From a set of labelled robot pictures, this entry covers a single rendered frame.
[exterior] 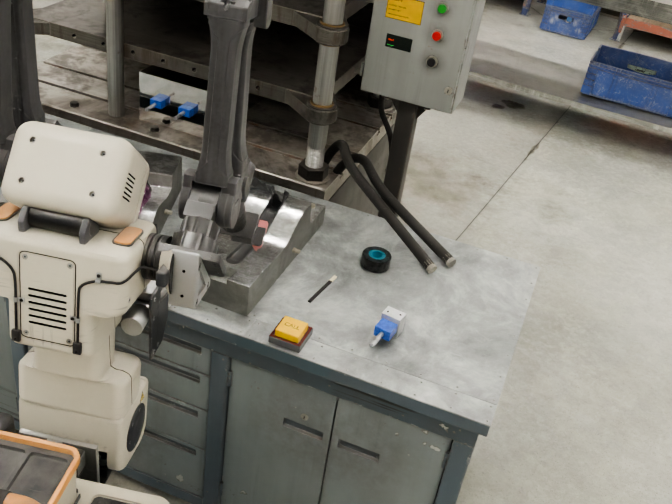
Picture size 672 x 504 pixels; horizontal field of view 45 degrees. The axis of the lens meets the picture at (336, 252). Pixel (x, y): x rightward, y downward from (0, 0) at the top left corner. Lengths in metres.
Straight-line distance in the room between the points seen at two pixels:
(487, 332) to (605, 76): 3.46
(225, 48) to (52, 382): 0.74
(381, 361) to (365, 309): 0.19
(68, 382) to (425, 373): 0.79
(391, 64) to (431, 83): 0.13
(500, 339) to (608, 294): 1.88
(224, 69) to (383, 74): 1.14
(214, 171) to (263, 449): 0.96
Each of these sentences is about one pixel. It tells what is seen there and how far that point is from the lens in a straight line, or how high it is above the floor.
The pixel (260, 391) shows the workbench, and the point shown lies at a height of 0.59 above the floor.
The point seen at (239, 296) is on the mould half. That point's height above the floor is 0.85.
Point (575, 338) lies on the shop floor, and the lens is 3.55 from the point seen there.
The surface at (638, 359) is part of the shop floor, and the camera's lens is 3.58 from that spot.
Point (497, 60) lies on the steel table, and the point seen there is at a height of 0.25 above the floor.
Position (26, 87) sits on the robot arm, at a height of 1.35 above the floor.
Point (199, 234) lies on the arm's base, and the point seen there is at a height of 1.23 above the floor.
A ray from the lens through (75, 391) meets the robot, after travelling 1.69.
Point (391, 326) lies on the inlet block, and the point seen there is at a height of 0.84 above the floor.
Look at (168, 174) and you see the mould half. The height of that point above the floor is 0.91.
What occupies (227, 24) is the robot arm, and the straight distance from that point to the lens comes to 1.43.
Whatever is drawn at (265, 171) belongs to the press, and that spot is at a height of 0.78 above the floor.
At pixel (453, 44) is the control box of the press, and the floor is 1.29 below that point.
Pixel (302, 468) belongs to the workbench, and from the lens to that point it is 2.22.
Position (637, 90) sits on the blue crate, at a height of 0.37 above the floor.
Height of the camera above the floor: 2.04
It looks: 33 degrees down
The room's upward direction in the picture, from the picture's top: 9 degrees clockwise
